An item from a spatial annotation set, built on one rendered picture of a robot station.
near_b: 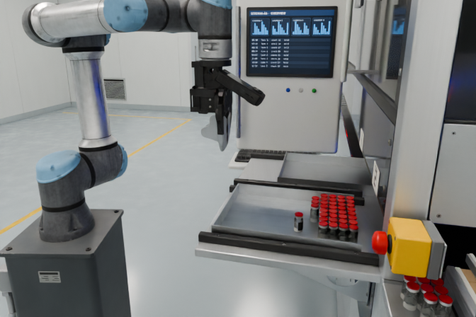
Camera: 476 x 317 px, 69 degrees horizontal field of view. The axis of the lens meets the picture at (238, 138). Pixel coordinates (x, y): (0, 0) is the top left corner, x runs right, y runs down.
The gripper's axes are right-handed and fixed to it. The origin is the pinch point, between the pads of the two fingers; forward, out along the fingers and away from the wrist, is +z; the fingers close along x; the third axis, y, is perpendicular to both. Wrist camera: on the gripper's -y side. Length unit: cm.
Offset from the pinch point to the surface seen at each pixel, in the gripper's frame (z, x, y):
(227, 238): 19.6, 7.9, -2.5
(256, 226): 21.4, -1.9, -7.3
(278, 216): 21.4, -8.1, -12.3
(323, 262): 21.6, 9.4, -24.1
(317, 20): -32, -90, -18
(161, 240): 110, -118, 79
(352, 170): 21, -48, -34
